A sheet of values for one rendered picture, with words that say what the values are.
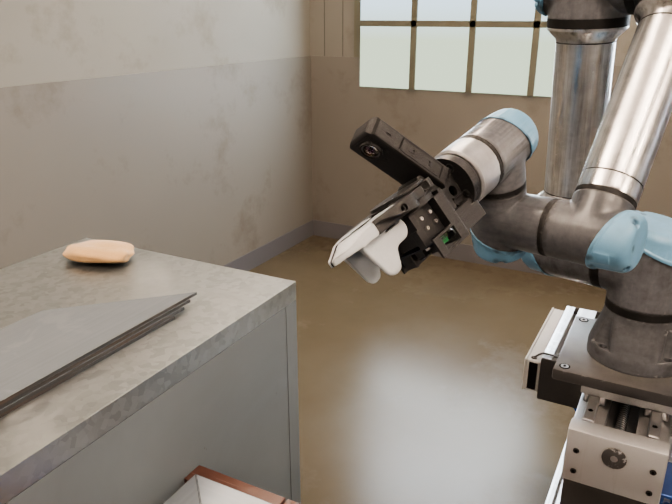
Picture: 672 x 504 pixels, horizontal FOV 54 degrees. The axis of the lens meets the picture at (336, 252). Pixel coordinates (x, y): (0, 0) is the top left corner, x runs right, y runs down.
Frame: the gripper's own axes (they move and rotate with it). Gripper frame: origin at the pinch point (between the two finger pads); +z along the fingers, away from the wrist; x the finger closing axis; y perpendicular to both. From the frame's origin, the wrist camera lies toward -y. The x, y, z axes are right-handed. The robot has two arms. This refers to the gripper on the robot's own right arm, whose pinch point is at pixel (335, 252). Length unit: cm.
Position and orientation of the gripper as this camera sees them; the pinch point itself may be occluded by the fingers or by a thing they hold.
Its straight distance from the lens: 65.3
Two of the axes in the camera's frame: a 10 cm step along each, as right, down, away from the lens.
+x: -5.3, 2.7, 8.0
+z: -6.4, 5.0, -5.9
